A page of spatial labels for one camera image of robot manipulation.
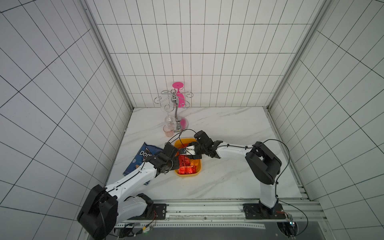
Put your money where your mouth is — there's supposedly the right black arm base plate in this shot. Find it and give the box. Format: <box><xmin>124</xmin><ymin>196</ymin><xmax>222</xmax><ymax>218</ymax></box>
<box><xmin>243</xmin><ymin>203</ymin><xmax>287</xmax><ymax>220</ymax></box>

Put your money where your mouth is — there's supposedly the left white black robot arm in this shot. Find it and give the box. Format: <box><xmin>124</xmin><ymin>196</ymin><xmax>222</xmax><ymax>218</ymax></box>
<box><xmin>77</xmin><ymin>143</ymin><xmax>179</xmax><ymax>240</ymax></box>

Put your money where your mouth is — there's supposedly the aluminium mounting rail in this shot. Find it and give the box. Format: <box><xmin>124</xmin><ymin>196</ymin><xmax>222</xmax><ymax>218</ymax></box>
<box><xmin>134</xmin><ymin>198</ymin><xmax>327</xmax><ymax>230</ymax></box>

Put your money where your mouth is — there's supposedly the yellow plastic storage box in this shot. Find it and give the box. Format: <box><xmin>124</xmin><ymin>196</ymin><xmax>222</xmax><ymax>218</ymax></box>
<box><xmin>174</xmin><ymin>138</ymin><xmax>202</xmax><ymax>177</ymax></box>

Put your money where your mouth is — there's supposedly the clear hanging wine glass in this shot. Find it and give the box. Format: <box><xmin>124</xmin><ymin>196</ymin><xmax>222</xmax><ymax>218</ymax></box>
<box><xmin>162</xmin><ymin>104</ymin><xmax>175</xmax><ymax>126</ymax></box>

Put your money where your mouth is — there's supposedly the chrome wine glass rack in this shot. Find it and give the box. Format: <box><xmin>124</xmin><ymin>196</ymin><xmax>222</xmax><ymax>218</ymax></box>
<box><xmin>154</xmin><ymin>89</ymin><xmax>194</xmax><ymax>132</ymax></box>

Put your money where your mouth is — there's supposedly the blue Doritos chip bag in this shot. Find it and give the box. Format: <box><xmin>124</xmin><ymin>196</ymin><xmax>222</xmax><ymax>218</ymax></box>
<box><xmin>120</xmin><ymin>143</ymin><xmax>164</xmax><ymax>185</ymax></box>

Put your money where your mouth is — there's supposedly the pink hanging wine glass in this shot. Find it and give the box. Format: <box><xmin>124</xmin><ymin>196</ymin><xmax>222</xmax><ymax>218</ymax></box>
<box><xmin>173</xmin><ymin>82</ymin><xmax>186</xmax><ymax>108</ymax></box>

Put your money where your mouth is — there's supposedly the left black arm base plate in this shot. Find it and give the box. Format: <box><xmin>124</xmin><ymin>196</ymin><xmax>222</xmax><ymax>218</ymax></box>
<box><xmin>131</xmin><ymin>204</ymin><xmax>168</xmax><ymax>220</ymax></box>

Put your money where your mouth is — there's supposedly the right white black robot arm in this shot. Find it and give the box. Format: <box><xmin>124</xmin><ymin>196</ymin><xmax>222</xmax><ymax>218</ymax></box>
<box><xmin>179</xmin><ymin>131</ymin><xmax>295</xmax><ymax>226</ymax></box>

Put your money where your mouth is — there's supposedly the small pink glass cup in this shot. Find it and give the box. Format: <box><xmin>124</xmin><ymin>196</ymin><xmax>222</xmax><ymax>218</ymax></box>
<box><xmin>163</xmin><ymin>125</ymin><xmax>175</xmax><ymax>138</ymax></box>

